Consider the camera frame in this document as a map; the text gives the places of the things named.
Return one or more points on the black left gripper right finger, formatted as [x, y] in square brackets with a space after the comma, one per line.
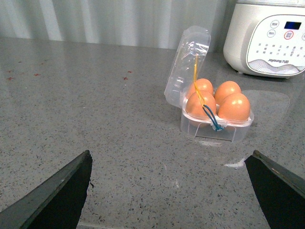
[280, 192]

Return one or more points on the brown egg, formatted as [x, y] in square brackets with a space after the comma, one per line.
[235, 107]
[203, 85]
[225, 89]
[194, 107]

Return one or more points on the clear plastic egg box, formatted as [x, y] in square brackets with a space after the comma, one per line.
[196, 40]

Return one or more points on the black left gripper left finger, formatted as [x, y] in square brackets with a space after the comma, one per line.
[57, 203]

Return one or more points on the white Joyoung blender appliance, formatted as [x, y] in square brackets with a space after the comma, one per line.
[267, 38]

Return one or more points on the blue rubber band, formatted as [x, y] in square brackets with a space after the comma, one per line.
[211, 116]

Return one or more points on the yellow rubber band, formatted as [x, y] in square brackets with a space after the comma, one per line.
[201, 99]

